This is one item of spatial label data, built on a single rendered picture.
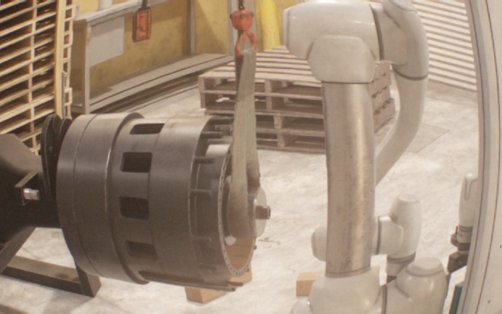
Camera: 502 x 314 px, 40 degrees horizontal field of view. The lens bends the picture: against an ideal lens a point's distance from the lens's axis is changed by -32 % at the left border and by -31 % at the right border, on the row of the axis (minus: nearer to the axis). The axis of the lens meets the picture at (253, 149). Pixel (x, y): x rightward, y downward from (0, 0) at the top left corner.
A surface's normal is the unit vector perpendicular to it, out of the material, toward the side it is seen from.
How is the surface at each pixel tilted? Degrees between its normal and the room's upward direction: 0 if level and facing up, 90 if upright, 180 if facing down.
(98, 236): 94
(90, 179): 57
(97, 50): 90
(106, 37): 90
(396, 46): 108
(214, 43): 90
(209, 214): 72
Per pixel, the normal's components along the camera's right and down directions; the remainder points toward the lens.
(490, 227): 0.37, 0.23
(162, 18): 0.76, 0.13
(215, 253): -0.22, 0.53
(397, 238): -0.14, 0.27
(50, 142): 0.97, 0.00
